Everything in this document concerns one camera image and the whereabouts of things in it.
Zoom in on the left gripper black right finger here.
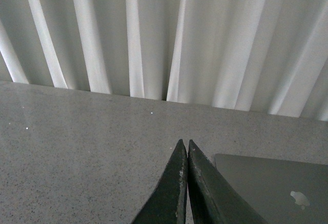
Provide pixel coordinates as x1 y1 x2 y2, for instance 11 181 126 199
188 140 267 223

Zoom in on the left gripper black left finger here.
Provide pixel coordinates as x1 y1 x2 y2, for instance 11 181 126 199
132 139 188 223

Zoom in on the grey laptop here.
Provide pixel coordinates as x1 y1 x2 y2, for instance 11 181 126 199
215 153 327 223

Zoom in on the white curtain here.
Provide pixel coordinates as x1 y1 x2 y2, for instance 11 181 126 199
1 0 327 120

